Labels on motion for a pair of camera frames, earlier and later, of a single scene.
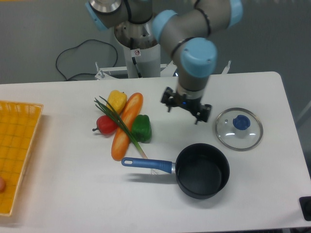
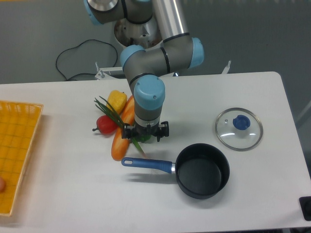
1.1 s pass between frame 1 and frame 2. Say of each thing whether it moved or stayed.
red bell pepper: stayed
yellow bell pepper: stayed
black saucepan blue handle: stayed
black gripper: moved
